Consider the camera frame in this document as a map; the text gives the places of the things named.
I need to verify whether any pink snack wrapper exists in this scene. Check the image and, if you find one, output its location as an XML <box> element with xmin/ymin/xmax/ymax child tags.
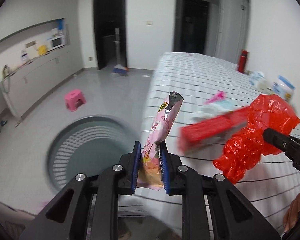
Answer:
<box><xmin>137</xmin><ymin>91</ymin><xmax>184</xmax><ymax>190</ymax></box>

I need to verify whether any red plastic bag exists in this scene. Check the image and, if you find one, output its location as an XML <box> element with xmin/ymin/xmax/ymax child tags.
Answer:
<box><xmin>213</xmin><ymin>94</ymin><xmax>300</xmax><ymax>184</ymax></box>

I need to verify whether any red toothpaste box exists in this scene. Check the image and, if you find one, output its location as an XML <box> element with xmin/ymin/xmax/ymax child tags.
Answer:
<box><xmin>178</xmin><ymin>107</ymin><xmax>249</xmax><ymax>154</ymax></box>

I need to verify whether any white wet wipes pack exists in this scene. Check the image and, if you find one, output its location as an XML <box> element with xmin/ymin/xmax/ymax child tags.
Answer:
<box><xmin>191</xmin><ymin>99</ymin><xmax>236</xmax><ymax>121</ymax></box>

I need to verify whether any pink plastic shuttlecock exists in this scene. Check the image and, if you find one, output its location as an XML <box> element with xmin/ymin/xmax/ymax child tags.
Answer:
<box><xmin>205</xmin><ymin>91</ymin><xmax>226</xmax><ymax>105</ymax></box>

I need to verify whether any grey perforated trash basket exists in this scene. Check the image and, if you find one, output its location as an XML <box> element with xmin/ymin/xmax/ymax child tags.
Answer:
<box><xmin>46</xmin><ymin>115</ymin><xmax>139</xmax><ymax>192</ymax></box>

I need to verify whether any person's right hand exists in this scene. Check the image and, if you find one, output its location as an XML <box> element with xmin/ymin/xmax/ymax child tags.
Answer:
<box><xmin>283</xmin><ymin>193</ymin><xmax>300</xmax><ymax>233</ymax></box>

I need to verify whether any milk powder jar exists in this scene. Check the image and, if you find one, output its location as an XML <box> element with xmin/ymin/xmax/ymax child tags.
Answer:
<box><xmin>272</xmin><ymin>75</ymin><xmax>295</xmax><ymax>103</ymax></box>

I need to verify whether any tissue pack blue white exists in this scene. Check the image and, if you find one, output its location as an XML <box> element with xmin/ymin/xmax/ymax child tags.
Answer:
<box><xmin>249</xmin><ymin>72</ymin><xmax>269</xmax><ymax>94</ymax></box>

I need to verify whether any pink plastic stool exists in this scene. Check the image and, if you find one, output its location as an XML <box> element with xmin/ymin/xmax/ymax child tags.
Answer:
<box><xmin>64</xmin><ymin>89</ymin><xmax>86</xmax><ymax>112</ymax></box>

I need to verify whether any blue broom with dustpan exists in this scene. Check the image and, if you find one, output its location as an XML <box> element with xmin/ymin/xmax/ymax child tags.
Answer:
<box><xmin>111</xmin><ymin>28</ymin><xmax>128</xmax><ymax>76</ymax></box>

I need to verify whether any red thermos bottle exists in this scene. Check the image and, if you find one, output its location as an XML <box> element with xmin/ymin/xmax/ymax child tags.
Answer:
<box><xmin>237</xmin><ymin>50</ymin><xmax>248</xmax><ymax>73</ymax></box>

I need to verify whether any white microwave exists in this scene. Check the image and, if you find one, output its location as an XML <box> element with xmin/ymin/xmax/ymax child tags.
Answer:
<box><xmin>48</xmin><ymin>35</ymin><xmax>65</xmax><ymax>50</ymax></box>

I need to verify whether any yellow box on counter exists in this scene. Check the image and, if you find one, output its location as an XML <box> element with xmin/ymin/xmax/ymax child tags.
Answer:
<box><xmin>38</xmin><ymin>45</ymin><xmax>47</xmax><ymax>56</ymax></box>

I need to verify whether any white bottle on counter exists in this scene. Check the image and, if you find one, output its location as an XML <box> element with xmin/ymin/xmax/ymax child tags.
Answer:
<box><xmin>21</xmin><ymin>50</ymin><xmax>29</xmax><ymax>63</ymax></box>

